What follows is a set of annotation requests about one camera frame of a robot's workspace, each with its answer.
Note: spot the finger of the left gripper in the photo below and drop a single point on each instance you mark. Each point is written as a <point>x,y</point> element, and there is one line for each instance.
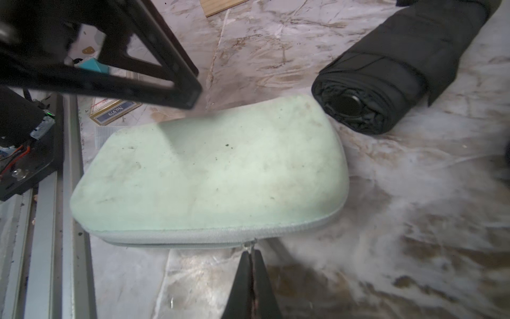
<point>36,37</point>

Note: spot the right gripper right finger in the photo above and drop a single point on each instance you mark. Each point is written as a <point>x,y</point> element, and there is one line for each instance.
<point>264,305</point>

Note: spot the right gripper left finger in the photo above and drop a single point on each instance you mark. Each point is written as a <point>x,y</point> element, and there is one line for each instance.
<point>239,304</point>

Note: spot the mint green zippered sleeve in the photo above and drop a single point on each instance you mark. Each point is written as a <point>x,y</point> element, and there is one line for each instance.
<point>224,178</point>

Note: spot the black umbrella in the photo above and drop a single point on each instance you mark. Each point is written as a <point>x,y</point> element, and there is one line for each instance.
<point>414,54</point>

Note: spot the small teal block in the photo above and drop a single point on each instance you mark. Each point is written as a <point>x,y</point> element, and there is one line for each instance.
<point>93,65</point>

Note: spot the wooden chessboard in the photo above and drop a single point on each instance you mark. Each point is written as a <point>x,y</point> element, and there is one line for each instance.
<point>212,7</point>

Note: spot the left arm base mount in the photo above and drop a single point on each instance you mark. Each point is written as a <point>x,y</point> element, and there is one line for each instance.
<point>31,140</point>

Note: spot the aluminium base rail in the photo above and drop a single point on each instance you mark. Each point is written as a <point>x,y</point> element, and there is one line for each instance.
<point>46,260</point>

